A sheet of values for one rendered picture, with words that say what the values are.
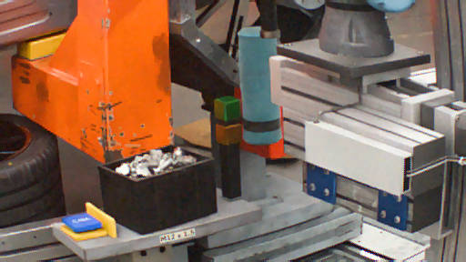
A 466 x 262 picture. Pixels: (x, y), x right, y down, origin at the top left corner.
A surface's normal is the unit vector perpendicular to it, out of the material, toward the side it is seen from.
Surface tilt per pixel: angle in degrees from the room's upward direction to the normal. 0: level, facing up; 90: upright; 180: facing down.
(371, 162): 90
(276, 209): 0
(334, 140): 90
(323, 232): 90
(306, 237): 90
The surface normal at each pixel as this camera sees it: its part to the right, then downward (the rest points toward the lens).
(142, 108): 0.55, 0.22
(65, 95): -0.83, 0.19
